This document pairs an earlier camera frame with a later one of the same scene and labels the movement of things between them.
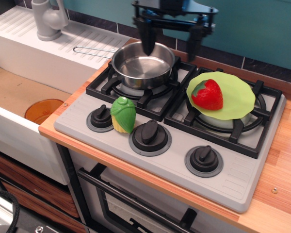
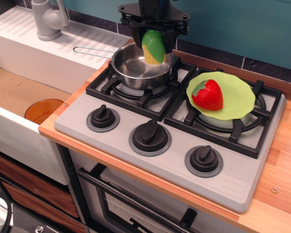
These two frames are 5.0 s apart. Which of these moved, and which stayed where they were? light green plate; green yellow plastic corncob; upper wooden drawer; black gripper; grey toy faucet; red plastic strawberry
Moved: black gripper; green yellow plastic corncob
Stayed: light green plate; upper wooden drawer; grey toy faucet; red plastic strawberry
